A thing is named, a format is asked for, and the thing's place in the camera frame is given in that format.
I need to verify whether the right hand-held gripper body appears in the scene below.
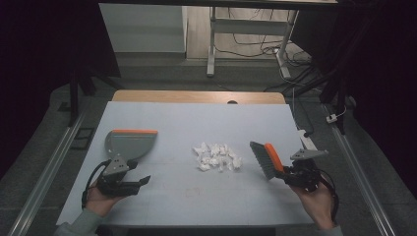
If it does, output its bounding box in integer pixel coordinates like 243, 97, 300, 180
287, 148, 329, 193

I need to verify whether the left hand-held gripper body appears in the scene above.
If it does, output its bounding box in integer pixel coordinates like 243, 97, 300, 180
95, 154, 143, 199

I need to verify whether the grey dustpan with orange edge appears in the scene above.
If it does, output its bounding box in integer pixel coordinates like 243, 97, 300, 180
104, 129, 159, 165

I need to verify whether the orange brush with grey bristles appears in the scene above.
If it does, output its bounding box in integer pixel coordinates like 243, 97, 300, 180
249, 141, 285, 181

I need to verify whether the group of white paper scraps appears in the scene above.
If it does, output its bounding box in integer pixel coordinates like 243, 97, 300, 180
192, 141, 245, 173

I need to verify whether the person's right hand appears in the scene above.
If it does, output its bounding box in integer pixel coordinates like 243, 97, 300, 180
289, 181, 337, 231

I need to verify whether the person's left hand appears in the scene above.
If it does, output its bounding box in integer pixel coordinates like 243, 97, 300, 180
84, 181, 125, 218

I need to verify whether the white power strip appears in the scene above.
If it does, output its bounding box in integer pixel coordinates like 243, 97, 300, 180
297, 129, 319, 152

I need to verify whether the white table cover sheet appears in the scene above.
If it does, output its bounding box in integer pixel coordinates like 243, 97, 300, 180
56, 100, 319, 228

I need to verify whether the black metal stand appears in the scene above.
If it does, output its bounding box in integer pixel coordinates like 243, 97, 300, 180
318, 13, 379, 136
56, 63, 123, 128

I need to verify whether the wooden table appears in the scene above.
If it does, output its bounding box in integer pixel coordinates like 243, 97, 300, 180
111, 89, 287, 105

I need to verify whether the white cabinet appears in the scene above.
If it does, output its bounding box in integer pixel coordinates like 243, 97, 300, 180
98, 3, 188, 54

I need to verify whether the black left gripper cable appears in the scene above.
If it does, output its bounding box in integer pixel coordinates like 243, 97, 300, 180
81, 159, 111, 209

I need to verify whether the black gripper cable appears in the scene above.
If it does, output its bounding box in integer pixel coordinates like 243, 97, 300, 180
319, 169, 340, 224
81, 159, 111, 209

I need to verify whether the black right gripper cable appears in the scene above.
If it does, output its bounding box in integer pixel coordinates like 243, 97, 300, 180
319, 169, 340, 224

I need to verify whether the black floor frame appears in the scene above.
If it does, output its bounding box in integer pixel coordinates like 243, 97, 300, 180
70, 126, 96, 151

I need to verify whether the aluminium floor rail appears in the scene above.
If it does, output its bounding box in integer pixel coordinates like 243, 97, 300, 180
322, 103, 398, 236
7, 110, 90, 236

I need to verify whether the tangle of floor cables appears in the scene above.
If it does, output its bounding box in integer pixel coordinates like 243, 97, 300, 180
214, 7, 317, 93

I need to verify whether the white desk frame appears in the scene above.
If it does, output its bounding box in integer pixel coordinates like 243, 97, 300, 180
206, 6, 300, 80

